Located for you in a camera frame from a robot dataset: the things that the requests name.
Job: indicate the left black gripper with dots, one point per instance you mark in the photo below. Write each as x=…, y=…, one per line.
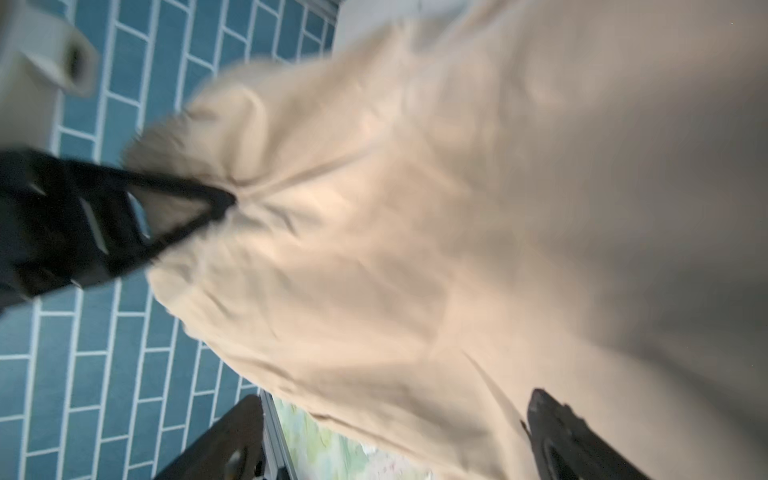
x=66, y=222

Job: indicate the beige drawstring shorts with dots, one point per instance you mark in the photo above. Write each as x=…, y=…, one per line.
x=461, y=208

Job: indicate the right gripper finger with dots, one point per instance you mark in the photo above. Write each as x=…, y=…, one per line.
x=564, y=447

